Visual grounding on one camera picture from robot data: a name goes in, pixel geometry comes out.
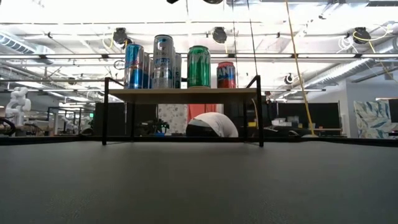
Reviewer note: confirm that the small black robot arm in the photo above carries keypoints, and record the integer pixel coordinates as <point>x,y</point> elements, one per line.
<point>154,126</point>

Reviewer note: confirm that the red Fanta can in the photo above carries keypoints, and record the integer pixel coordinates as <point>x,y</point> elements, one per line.
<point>226,76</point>

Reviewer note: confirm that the blue silver Red Bull can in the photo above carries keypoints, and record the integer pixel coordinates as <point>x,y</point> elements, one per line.
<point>146,73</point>
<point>134,68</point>
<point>151,74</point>

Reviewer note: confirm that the orange fabric panel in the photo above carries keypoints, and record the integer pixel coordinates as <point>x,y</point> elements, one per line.
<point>202,108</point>

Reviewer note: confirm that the wooden shelf black metal legs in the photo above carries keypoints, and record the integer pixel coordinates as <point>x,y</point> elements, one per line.
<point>186,96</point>

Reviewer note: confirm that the leaf print panel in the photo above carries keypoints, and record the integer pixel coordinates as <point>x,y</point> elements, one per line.
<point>370,119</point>

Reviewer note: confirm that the green Sprite can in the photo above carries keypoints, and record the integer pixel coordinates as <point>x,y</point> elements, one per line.
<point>199,68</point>

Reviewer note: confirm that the person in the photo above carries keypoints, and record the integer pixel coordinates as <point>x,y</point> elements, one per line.
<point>217,123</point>

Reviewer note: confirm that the white Celsius can black lid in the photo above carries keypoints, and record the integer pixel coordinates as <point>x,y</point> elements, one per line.
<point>175,68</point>
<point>179,71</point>
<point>162,62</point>

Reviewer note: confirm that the white patterned panel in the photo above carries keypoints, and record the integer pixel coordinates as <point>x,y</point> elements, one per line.
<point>174,116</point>

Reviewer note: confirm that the black rectangular panel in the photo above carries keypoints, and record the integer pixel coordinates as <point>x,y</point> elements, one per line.
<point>323,115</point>
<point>113,119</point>

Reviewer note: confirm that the black monitor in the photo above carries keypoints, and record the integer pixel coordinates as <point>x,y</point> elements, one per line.
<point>394,110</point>

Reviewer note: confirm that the black table mat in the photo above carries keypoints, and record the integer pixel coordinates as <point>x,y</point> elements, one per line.
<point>199,193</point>

